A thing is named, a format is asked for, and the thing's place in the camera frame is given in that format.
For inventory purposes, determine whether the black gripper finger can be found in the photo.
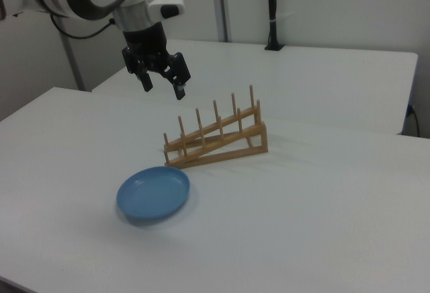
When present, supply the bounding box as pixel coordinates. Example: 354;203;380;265
161;52;193;102
121;46;155;93

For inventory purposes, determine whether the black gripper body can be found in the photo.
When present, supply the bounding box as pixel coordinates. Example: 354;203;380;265
122;23;171;73

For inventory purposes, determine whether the blue round plate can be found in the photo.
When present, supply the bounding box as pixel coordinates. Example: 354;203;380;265
116;166;191;222

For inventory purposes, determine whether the wooden plate rack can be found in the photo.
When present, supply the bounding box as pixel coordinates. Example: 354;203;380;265
163;84;269;168

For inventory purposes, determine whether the black pole with white band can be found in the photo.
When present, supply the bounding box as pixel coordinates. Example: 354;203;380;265
264;0;286;52

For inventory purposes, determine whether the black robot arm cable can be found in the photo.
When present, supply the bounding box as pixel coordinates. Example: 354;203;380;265
49;12;117;41

